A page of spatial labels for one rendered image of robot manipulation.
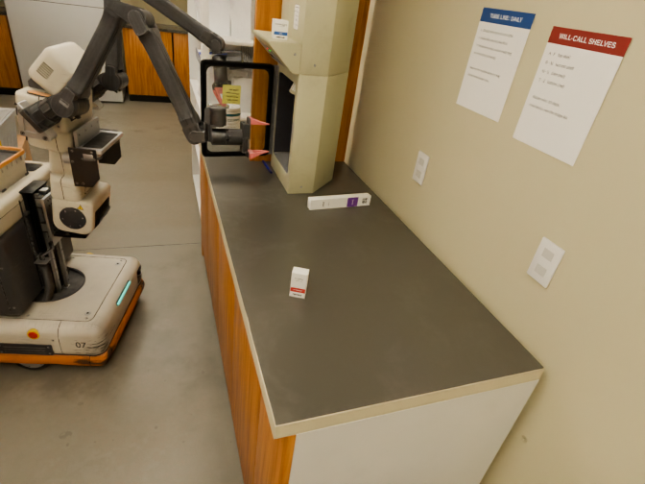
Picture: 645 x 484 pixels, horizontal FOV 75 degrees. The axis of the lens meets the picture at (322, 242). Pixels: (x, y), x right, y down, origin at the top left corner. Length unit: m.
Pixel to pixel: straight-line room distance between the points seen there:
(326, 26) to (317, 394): 1.20
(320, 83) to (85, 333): 1.46
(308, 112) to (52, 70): 0.91
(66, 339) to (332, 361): 1.45
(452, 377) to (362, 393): 0.23
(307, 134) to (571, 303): 1.07
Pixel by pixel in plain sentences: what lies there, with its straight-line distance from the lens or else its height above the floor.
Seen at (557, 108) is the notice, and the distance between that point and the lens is 1.21.
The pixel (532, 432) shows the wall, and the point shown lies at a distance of 1.39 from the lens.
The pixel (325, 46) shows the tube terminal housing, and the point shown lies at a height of 1.51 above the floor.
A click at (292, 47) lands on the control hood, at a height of 1.50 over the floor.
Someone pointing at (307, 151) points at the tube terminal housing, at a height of 1.13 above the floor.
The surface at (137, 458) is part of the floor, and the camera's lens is 2.01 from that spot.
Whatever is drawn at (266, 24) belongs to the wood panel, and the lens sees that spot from 1.95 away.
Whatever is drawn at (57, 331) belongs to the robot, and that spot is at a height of 0.26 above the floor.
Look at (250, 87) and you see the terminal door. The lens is 1.90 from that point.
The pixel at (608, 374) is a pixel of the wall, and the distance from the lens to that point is 1.17.
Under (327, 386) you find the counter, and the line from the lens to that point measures 0.97.
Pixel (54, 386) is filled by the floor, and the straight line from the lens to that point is 2.34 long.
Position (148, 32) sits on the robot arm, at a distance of 1.55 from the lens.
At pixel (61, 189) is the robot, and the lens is 2.01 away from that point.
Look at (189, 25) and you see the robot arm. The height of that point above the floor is 1.49.
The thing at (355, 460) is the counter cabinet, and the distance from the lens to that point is 1.12.
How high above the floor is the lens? 1.68
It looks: 31 degrees down
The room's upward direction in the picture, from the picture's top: 9 degrees clockwise
